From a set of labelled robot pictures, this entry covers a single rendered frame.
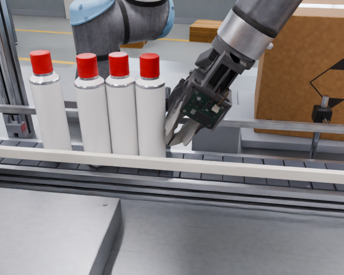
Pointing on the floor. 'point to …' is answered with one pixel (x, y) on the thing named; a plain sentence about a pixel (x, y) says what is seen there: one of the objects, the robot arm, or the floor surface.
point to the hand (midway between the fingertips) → (172, 137)
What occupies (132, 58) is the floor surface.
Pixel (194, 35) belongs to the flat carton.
